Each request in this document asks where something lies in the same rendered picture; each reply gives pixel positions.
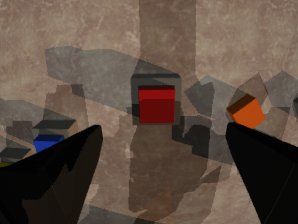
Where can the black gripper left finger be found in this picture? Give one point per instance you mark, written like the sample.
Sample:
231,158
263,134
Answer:
50,187

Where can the red button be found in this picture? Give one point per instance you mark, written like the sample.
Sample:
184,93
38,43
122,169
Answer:
156,98

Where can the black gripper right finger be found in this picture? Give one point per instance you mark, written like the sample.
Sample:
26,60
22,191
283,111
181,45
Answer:
269,170

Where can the yellow button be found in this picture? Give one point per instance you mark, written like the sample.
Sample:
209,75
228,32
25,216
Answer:
11,155

